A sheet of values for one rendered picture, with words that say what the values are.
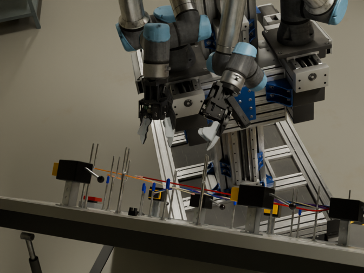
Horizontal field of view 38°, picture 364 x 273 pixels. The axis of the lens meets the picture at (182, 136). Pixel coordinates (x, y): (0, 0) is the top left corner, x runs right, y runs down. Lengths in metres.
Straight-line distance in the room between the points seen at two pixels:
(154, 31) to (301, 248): 0.89
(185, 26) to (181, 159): 1.62
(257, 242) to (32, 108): 3.70
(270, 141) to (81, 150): 1.34
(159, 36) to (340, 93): 2.59
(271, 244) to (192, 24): 0.97
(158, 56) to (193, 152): 1.71
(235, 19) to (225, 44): 0.09
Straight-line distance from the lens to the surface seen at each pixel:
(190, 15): 1.62
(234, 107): 1.66
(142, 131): 1.59
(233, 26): 1.81
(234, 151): 2.53
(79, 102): 4.25
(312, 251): 0.76
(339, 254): 0.76
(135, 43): 2.01
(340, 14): 2.06
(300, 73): 2.09
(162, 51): 1.50
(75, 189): 1.05
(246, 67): 1.69
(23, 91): 4.63
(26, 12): 5.63
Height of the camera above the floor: 2.24
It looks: 38 degrees down
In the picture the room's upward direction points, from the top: 10 degrees counter-clockwise
